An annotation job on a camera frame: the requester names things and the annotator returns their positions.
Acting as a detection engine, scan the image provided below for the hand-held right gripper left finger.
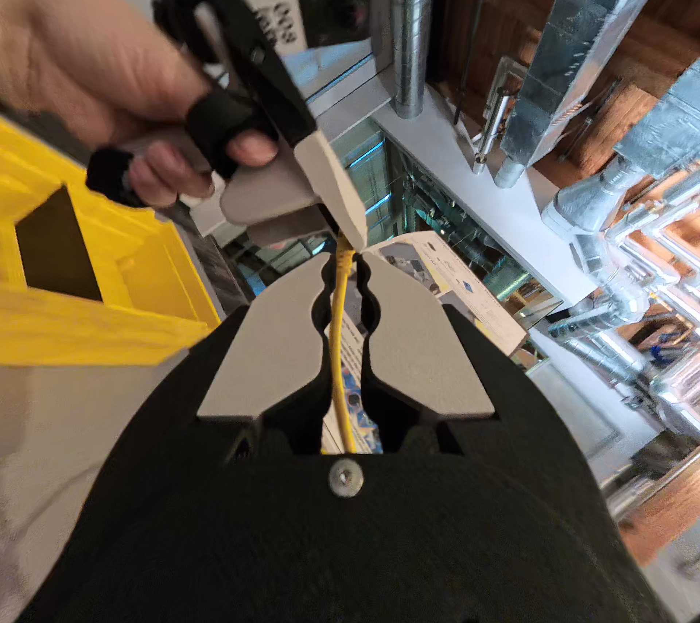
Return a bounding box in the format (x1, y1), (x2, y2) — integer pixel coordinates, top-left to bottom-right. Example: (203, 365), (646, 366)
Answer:
(196, 251), (335, 421)

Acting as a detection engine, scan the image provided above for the person's left hand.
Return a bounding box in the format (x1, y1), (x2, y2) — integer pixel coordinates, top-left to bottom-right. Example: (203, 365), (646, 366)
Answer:
(0, 0), (280, 209)

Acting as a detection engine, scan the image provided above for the silver pipes cluster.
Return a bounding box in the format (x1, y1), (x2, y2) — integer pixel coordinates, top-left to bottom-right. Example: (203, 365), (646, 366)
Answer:
(541, 152), (700, 438)

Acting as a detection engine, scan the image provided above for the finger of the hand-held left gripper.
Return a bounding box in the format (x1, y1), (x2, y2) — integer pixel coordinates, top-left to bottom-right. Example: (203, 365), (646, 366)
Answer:
(294, 129), (369, 253)
(246, 217), (338, 251)

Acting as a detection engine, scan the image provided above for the round spiral metal duct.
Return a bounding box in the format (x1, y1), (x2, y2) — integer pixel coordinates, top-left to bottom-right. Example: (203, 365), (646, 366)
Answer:
(389, 0), (435, 119)

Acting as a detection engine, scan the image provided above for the rectangular metal duct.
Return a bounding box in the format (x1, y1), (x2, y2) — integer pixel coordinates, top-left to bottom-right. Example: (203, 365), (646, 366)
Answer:
(495, 0), (700, 190)

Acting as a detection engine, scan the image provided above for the black bin divider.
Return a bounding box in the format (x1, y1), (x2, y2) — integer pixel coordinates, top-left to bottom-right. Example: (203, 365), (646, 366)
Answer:
(15, 185), (105, 302)

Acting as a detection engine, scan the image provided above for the white instruction poster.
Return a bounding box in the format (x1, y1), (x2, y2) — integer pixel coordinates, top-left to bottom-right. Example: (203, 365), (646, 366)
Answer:
(322, 230), (529, 457)

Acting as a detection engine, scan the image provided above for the yellow ethernet cable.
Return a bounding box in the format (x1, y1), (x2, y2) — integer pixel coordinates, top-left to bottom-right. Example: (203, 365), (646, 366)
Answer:
(327, 232), (359, 454)

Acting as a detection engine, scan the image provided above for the yellow plastic bin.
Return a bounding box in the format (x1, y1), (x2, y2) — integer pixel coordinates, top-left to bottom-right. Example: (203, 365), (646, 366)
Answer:
(0, 114), (222, 367)

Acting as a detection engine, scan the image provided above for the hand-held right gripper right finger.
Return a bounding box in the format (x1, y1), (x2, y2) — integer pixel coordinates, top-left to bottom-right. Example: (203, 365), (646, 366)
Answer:
(355, 251), (497, 421)

